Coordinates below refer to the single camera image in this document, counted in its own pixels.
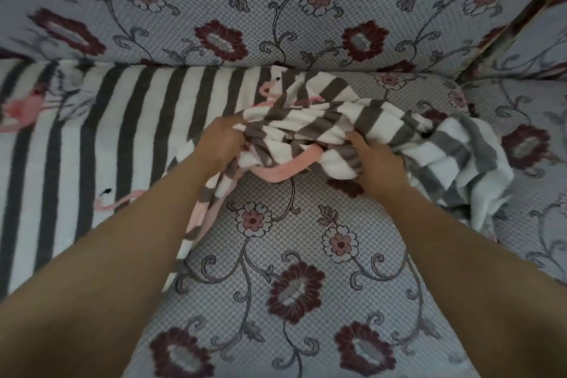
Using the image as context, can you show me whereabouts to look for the person's right hand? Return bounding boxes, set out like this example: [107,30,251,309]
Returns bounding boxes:
[344,130,412,205]

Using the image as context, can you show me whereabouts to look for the person's left hand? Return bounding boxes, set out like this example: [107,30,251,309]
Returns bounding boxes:
[191,114,250,175]

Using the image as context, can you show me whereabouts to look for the grey white striped flamingo blanket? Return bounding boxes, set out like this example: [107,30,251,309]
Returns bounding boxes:
[0,58,516,303]

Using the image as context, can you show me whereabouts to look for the grey floral sofa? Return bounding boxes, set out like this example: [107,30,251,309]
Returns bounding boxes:
[0,0,567,378]

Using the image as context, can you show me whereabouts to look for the person's right forearm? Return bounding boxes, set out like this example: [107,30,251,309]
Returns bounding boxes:
[380,186,567,378]

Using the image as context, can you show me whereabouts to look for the person's left forearm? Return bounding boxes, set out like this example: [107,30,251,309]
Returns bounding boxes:
[0,160,222,378]

